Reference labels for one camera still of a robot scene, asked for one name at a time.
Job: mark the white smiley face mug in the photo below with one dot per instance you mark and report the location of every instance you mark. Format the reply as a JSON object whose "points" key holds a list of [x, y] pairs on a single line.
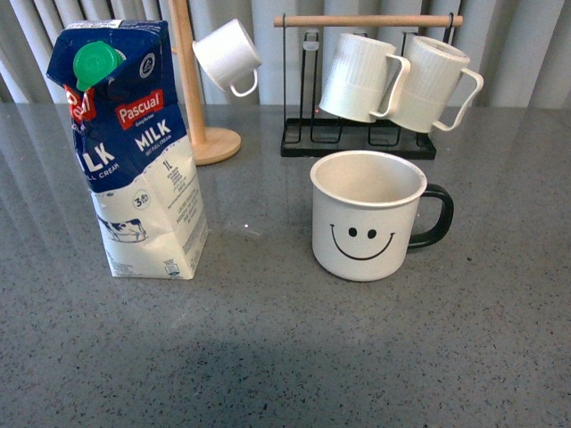
{"points": [[364, 206]]}

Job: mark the blue white milk carton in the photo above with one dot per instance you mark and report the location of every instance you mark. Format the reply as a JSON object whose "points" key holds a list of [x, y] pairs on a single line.
{"points": [[132, 146]]}

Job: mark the small white hanging cup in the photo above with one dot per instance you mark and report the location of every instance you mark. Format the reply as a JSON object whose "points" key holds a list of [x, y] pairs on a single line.
{"points": [[227, 55]]}

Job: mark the wooden mug tree stand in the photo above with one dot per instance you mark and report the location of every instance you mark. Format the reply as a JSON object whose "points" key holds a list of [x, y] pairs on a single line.
{"points": [[209, 145]]}

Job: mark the cream ribbed mug left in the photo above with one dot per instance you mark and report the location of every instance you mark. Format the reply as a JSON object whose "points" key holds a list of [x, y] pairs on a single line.
{"points": [[365, 81]]}

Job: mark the cream ribbed mug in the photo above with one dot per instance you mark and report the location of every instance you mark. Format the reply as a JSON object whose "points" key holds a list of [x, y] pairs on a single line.
{"points": [[365, 81], [436, 69]]}

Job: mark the cream ribbed mug right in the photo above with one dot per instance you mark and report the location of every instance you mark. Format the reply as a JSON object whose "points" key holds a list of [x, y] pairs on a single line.
{"points": [[436, 69]]}

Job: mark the black wire mug rack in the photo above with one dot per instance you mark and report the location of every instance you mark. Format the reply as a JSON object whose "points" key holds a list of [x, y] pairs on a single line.
{"points": [[309, 135]]}

